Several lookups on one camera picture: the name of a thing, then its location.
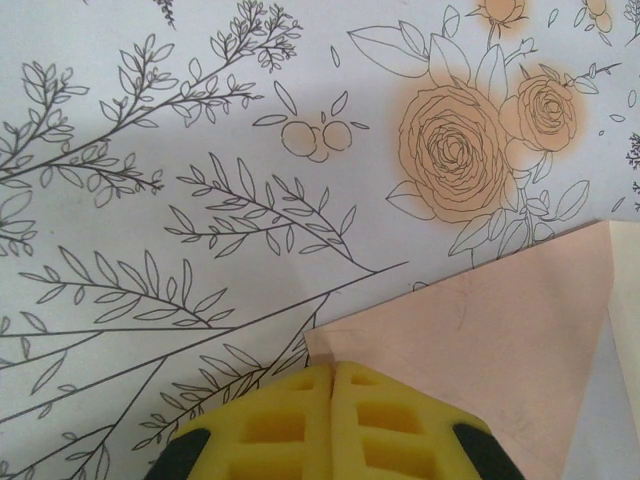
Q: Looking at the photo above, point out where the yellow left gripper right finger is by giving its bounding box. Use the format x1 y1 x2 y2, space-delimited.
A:
332 361 509 480

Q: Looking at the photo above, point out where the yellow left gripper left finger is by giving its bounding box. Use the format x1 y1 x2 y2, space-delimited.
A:
148 363 336 480

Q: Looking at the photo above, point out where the peach paper envelope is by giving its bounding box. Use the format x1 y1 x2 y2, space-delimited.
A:
303 218 640 480

